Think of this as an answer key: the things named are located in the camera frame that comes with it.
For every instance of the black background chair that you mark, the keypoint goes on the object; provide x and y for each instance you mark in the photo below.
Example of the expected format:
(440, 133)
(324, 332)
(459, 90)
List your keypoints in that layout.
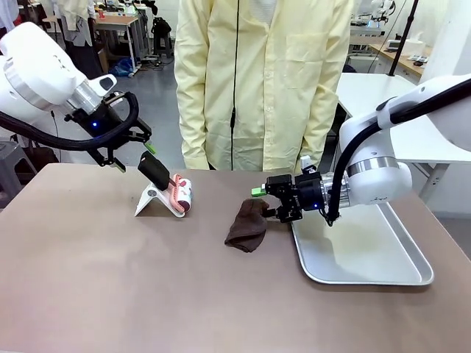
(162, 35)

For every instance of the blue plastic bag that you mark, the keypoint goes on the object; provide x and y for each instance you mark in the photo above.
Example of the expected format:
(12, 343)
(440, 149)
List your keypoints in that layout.
(122, 67)

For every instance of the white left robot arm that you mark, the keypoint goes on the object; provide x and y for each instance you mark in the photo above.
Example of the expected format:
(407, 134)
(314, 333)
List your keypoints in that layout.
(33, 73)

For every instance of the brown cloth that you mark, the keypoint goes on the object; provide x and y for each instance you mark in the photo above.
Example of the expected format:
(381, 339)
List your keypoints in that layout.
(246, 228)

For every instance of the background person dark trousers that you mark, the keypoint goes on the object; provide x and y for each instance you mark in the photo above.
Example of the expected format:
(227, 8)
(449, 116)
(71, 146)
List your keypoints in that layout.
(79, 36)

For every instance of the red cup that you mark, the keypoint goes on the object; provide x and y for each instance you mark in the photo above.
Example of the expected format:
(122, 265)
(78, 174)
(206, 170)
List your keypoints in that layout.
(100, 13)

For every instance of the silver metal tray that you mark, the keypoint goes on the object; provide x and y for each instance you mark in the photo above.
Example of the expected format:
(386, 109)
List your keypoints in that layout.
(368, 261)

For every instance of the person in yellow coat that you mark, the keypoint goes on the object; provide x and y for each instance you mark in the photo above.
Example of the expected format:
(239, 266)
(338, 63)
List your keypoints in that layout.
(287, 73)

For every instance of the wooden background table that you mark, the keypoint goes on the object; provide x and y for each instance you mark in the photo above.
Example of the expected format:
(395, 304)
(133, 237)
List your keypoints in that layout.
(117, 21)

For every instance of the black tripod pole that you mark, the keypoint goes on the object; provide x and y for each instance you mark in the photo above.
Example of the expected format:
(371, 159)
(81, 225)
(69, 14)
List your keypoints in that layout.
(404, 29)

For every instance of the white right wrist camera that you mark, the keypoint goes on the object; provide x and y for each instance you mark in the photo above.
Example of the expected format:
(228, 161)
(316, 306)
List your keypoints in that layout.
(307, 165)

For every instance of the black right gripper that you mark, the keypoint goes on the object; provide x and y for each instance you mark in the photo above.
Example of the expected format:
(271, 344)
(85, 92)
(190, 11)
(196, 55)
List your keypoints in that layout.
(308, 195)

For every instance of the wooden background desk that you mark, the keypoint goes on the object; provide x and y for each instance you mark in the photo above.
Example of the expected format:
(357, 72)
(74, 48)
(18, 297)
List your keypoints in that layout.
(401, 59)

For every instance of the white side table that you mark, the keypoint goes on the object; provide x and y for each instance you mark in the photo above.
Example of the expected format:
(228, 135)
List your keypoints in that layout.
(368, 95)

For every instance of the cardboard box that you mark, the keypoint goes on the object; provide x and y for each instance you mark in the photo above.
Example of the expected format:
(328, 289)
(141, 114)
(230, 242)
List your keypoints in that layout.
(103, 59)

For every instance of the white lint roller stand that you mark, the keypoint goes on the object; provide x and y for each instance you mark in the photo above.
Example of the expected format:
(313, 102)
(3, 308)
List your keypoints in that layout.
(151, 194)

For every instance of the background person white coat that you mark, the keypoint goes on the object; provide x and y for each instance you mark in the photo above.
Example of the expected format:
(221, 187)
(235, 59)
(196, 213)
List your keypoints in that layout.
(7, 14)

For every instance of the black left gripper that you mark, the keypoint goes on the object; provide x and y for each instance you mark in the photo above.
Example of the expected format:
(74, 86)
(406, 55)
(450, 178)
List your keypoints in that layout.
(106, 123)

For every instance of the grey stool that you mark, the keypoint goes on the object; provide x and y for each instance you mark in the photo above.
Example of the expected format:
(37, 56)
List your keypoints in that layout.
(13, 165)

